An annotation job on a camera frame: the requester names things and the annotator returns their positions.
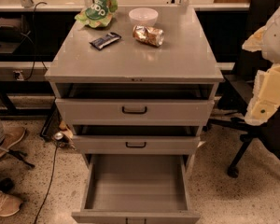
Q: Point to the foam gripper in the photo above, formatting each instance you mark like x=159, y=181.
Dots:
x=277, y=36

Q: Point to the grey bottom drawer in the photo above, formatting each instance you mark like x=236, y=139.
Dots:
x=136, y=189

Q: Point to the grey drawer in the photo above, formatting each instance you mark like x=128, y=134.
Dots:
x=136, y=189
x=153, y=112
x=139, y=140

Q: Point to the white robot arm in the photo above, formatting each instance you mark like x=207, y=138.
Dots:
x=266, y=40

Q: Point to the grey metal drawer cabinet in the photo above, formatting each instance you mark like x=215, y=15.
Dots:
x=183, y=67

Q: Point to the grey middle drawer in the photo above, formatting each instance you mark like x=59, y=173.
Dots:
x=139, y=140

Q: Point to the grey top drawer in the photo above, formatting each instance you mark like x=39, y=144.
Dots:
x=153, y=112

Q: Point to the black office chair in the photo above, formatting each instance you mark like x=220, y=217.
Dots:
x=253, y=86

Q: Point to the crumpled gold snack bag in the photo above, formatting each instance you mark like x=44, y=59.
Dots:
x=148, y=35

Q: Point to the white bowl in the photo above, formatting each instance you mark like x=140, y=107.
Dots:
x=143, y=16

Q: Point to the dark blue snack bar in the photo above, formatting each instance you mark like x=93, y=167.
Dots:
x=105, y=41

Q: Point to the green chip bag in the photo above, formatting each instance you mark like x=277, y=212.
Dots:
x=99, y=14

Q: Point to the small silver floor object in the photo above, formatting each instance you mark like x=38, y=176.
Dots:
x=58, y=136

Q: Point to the black tripod leg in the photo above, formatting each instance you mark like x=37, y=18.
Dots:
x=18, y=155

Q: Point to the tan shoe upper left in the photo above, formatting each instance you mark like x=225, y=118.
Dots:
x=10, y=138

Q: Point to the tan shoe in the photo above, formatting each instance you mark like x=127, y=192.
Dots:
x=9, y=204
x=10, y=138

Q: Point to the tan shoe lower left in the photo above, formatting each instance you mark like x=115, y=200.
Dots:
x=9, y=204

